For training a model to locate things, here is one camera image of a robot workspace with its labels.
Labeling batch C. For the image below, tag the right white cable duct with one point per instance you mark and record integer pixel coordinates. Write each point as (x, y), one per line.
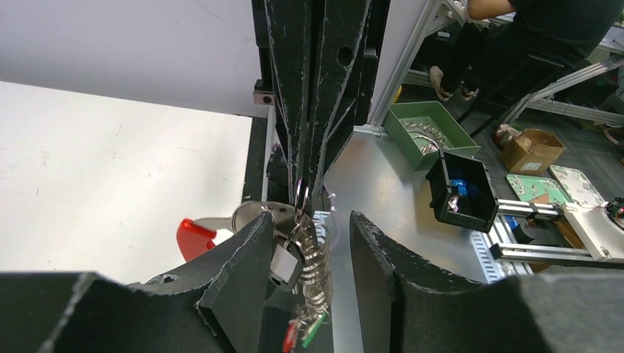
(496, 270)

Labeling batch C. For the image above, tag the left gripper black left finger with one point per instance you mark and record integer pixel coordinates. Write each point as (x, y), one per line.
(213, 303)

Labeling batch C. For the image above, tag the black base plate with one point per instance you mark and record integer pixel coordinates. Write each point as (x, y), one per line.
(255, 166)

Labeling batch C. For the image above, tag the cardboard box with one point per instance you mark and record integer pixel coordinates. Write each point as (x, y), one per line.
(532, 152)

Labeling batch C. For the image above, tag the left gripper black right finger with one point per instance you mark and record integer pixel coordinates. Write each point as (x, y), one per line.
(408, 304)

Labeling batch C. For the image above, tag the black plastic bin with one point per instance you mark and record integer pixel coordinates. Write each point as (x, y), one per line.
(461, 192)

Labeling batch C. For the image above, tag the green plastic bin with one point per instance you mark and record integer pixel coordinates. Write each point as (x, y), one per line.
(421, 129)

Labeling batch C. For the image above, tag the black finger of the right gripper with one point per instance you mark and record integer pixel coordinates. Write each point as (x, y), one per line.
(289, 29)
(339, 39)

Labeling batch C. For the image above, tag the seated person in black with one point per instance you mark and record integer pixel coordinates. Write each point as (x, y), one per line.
(498, 35)

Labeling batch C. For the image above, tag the green patterned tray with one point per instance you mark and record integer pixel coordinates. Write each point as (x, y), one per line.
(526, 188)

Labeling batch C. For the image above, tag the white patterned tray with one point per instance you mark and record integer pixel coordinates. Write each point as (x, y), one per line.
(577, 186)

